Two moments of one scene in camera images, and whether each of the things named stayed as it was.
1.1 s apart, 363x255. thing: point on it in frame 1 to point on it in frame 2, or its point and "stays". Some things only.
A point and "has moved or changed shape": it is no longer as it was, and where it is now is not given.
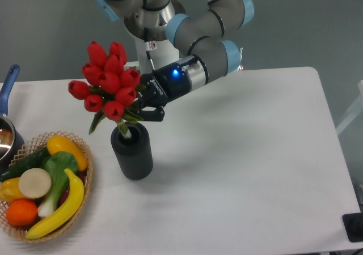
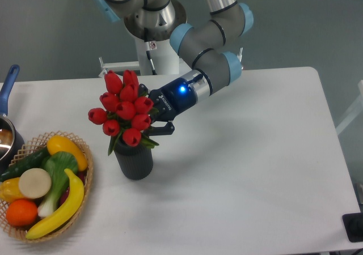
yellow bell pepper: x=9 y=190 stays
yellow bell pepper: x=58 y=143 stays
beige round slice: x=34 y=183 stays
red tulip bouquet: x=110 y=90 has moved or changed shape
